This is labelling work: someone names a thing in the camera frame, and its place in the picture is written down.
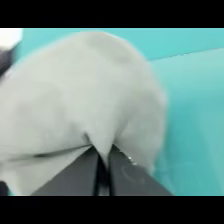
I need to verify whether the white garment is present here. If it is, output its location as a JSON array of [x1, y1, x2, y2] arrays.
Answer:
[[0, 30, 168, 197]]

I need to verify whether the black garment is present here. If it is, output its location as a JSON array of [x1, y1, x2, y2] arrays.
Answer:
[[0, 42, 20, 78]]

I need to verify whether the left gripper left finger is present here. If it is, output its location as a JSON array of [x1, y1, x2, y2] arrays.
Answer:
[[31, 145, 102, 197]]

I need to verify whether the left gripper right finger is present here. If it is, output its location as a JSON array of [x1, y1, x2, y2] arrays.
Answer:
[[107, 144, 173, 197]]

